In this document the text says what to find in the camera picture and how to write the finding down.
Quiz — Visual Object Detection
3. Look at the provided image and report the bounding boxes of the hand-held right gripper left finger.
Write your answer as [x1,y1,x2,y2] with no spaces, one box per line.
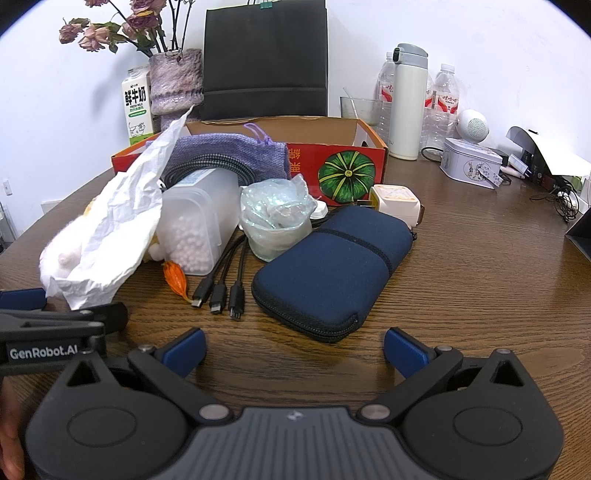
[55,327,234,426]

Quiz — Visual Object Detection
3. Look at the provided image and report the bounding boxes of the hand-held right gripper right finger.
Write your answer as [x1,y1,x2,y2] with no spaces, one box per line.
[360,328,539,423]

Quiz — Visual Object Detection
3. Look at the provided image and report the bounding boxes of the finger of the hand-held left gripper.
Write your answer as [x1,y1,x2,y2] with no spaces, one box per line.
[0,288,48,311]
[0,302,129,336]

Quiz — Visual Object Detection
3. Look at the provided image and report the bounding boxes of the white yellow plush toy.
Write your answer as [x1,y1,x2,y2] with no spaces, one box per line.
[39,198,167,287]

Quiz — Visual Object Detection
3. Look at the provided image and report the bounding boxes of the black multi-head cable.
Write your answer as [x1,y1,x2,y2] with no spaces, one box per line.
[191,226,252,322]

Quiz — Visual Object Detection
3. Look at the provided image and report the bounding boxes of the navy zip case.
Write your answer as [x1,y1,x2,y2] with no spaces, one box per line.
[252,204,415,343]

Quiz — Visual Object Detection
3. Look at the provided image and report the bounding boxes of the clear plastic bead container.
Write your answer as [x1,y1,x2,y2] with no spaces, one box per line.
[157,168,241,277]

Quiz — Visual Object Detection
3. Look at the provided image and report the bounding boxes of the cream cube charger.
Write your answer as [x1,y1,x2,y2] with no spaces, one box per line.
[368,184,426,228]

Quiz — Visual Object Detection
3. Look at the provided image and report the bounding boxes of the clear plastic bag bundle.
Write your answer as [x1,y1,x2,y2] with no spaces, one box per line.
[239,174,319,263]

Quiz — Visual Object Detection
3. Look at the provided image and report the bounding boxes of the black braided cable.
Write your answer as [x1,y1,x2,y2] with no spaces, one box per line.
[161,154,259,190]

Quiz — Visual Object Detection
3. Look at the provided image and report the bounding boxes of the purple knit pouch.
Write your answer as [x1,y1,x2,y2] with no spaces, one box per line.
[145,122,293,188]

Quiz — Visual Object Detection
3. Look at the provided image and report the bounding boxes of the red cardboard box pumpkin print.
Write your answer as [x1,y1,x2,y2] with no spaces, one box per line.
[111,116,389,206]

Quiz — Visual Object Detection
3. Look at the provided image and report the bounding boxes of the wooden desktop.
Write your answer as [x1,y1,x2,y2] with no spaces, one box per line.
[0,131,591,480]

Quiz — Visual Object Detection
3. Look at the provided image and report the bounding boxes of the person's left hand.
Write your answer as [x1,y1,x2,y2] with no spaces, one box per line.
[0,383,25,480]

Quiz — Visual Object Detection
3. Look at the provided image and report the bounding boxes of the white power adapter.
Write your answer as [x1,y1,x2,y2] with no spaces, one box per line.
[501,154,532,181]

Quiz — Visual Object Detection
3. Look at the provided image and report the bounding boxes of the white green milk carton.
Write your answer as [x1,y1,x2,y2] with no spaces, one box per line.
[121,65,155,146]

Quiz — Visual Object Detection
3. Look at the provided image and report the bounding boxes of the black desk device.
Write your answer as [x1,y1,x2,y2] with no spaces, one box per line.
[524,148,591,195]

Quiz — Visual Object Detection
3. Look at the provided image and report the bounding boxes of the white round speaker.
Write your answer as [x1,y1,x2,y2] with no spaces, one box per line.
[456,109,489,144]

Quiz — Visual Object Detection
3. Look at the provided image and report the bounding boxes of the white thermos grey lid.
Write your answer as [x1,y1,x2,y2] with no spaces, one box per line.
[388,43,428,161]

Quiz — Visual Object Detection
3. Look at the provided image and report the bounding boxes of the clear glass cup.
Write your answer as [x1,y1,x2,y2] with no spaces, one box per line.
[340,96,384,127]

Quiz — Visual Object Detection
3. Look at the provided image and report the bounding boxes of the white paper sheet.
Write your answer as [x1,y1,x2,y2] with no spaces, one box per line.
[505,126,591,177]

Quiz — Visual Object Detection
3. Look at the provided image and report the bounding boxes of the white stirring stick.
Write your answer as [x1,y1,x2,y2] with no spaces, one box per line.
[343,87,362,120]

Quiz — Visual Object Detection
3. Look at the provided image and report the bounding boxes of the purple textured vase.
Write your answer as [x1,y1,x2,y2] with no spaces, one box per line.
[148,47,205,132]

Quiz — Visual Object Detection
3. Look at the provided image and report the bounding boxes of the dried pink flowers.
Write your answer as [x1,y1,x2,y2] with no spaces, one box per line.
[58,0,197,58]

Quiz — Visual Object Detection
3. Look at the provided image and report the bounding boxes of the black paper bag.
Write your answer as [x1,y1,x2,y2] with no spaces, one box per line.
[203,0,329,121]

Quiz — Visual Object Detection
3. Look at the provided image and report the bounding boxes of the tangled black cables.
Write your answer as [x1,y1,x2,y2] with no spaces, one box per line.
[529,178,585,224]

